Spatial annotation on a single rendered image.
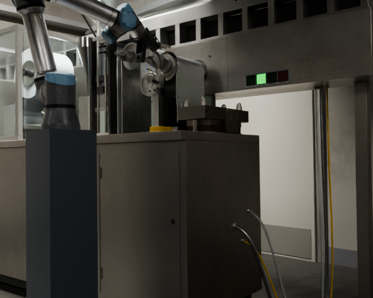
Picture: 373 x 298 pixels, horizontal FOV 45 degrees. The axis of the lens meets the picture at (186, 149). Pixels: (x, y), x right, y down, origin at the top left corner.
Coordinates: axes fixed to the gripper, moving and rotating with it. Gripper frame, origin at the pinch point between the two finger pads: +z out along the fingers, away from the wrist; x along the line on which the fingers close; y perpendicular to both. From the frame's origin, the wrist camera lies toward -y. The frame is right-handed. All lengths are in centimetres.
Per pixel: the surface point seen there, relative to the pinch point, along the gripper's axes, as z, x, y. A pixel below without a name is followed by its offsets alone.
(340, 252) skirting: 192, -36, 13
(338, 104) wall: 124, -36, 96
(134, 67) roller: 0.9, 21.8, 6.6
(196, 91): 22.2, -7.9, 5.6
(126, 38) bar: -11.6, 23.9, 15.9
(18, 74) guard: -18, 95, -7
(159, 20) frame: 3, 31, 54
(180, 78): 9.1, -7.8, 1.2
